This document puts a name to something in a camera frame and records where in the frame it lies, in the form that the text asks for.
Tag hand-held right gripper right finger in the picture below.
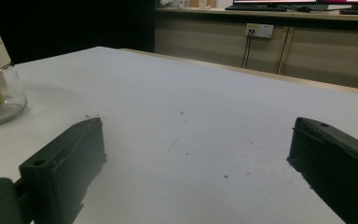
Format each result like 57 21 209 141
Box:
287 117 358 224

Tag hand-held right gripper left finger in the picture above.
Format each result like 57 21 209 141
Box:
19 117 108 224

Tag clear glass humidifier tank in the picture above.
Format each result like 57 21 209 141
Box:
0 62 29 130

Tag wooden cabinet desk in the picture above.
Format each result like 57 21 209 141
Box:
154 7 358 91

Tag white table mat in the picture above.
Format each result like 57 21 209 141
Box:
0 46 358 224

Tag black curtain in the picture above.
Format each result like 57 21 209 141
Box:
0 0 156 65

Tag computer monitor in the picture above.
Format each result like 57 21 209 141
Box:
232 0 319 6
319 0 358 7

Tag black outlet cable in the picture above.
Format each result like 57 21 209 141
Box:
245 29 254 69
241 29 250 69

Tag white wall outlet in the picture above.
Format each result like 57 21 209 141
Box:
245 22 275 39

